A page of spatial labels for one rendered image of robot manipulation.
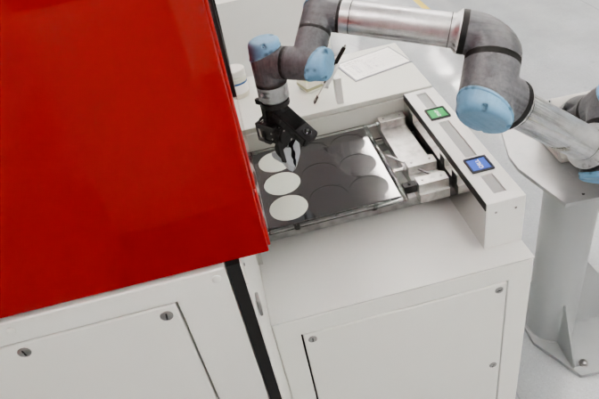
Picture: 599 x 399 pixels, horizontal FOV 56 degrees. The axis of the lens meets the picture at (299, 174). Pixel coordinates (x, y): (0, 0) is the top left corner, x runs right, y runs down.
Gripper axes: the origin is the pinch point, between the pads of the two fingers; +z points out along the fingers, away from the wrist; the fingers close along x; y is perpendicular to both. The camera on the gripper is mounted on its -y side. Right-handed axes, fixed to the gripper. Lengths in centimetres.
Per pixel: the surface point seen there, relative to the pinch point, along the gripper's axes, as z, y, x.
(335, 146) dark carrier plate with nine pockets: 7.4, 2.6, -20.9
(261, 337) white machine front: -6, -32, 48
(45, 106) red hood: -57, -21, 60
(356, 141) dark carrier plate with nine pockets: 7.4, -1.6, -25.8
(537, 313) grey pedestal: 84, -50, -54
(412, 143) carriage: 9.3, -15.2, -33.7
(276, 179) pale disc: 7.3, 8.3, -0.6
